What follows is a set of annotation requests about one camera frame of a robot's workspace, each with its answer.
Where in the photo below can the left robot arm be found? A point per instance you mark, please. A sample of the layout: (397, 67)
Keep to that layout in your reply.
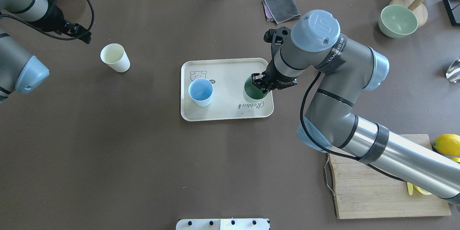
(21, 71)

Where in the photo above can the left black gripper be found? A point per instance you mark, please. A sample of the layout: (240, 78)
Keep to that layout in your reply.
(54, 18)

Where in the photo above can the green cup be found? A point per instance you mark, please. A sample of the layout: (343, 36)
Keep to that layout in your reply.
(251, 93)

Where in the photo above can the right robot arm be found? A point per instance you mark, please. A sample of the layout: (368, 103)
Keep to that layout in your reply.
(365, 101)

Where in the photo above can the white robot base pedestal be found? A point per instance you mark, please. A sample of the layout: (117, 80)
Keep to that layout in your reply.
(224, 224)

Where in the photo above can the beige rabbit tray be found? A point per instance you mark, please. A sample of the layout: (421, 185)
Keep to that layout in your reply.
(228, 99)

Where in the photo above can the purple cloth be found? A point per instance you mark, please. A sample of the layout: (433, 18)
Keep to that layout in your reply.
(267, 12)

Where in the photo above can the blue cup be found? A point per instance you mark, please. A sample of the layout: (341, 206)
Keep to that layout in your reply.
(201, 92)

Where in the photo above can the cream white cup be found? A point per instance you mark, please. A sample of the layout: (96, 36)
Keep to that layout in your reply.
(115, 57)

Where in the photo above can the bamboo cutting board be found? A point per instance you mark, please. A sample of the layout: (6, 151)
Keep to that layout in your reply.
(363, 193)

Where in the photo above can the lemon slice upper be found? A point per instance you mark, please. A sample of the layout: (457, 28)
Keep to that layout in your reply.
(421, 190)

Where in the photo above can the green bowl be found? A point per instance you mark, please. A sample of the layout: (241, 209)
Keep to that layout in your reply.
(397, 21)

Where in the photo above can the yellow plastic knife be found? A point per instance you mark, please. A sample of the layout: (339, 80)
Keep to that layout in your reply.
(409, 188)

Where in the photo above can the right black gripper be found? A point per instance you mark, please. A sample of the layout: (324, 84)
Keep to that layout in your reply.
(276, 78)

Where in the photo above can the grey cloth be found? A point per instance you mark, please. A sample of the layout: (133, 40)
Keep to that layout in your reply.
(283, 10)

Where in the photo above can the yellow lemon upper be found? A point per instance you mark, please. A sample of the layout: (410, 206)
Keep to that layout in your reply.
(447, 144)

